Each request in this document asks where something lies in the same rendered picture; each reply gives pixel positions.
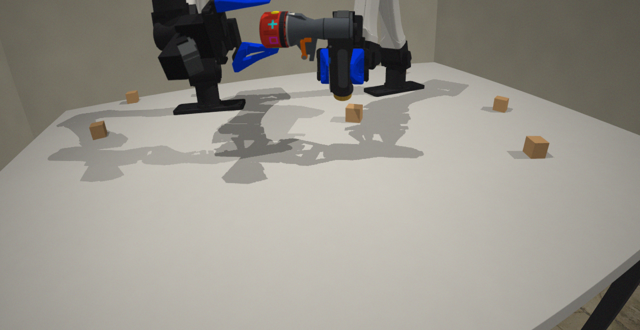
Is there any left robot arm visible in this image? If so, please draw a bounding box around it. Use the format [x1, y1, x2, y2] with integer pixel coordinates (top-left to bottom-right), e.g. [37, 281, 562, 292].
[332, 0, 425, 97]

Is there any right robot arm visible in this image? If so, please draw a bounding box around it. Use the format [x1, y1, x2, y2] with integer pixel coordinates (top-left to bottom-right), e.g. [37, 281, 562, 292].
[151, 0, 246, 115]

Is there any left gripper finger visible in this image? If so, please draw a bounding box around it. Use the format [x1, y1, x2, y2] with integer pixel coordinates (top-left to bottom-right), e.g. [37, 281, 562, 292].
[350, 48, 364, 85]
[320, 48, 329, 84]

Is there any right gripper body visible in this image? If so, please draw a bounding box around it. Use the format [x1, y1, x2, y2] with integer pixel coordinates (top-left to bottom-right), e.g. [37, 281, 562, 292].
[201, 0, 242, 65]

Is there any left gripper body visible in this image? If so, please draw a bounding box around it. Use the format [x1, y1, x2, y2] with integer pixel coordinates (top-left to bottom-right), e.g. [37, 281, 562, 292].
[316, 48, 369, 82]

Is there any red and black hose nozzle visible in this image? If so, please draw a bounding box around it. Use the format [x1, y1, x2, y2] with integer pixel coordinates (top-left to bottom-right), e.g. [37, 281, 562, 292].
[259, 11, 357, 101]

